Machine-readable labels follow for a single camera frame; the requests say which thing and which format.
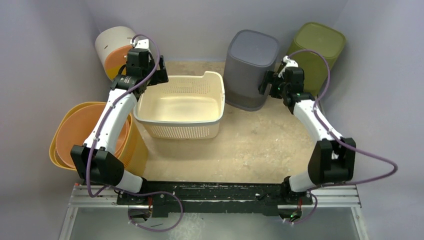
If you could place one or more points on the grey plastic basket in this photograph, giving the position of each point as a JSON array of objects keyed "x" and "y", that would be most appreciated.
[{"x": 249, "y": 55}]

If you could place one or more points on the white plastic basket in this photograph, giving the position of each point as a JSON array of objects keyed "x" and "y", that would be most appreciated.
[{"x": 187, "y": 107}]

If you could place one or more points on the yellow plastic basket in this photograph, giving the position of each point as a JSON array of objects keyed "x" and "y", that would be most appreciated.
[{"x": 140, "y": 156}]

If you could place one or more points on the green plastic basket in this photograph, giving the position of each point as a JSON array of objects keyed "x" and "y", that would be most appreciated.
[{"x": 311, "y": 41}]

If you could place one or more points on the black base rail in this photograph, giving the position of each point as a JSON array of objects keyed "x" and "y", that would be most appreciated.
[{"x": 268, "y": 199}]

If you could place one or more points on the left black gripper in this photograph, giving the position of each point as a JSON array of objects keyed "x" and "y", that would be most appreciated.
[{"x": 160, "y": 76}]

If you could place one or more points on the white mini drawer cabinet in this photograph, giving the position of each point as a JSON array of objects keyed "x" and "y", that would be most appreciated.
[{"x": 112, "y": 46}]

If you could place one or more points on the aluminium frame rail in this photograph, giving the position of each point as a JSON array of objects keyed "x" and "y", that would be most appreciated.
[{"x": 261, "y": 146}]

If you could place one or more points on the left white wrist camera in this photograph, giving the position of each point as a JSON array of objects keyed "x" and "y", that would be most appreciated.
[{"x": 140, "y": 44}]

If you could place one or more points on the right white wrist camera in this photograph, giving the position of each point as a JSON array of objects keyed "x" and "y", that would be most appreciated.
[{"x": 286, "y": 63}]

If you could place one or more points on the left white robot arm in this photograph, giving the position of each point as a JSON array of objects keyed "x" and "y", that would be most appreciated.
[{"x": 94, "y": 159}]

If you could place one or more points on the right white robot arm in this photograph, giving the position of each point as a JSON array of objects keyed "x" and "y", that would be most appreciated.
[{"x": 333, "y": 157}]

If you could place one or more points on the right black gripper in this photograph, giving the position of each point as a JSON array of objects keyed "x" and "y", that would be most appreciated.
[{"x": 267, "y": 85}]

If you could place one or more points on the orange plastic basin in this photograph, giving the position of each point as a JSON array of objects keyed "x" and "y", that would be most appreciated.
[{"x": 77, "y": 125}]

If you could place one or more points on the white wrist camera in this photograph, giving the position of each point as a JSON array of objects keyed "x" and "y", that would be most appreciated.
[
  {"x": 286, "y": 63},
  {"x": 140, "y": 44}
]

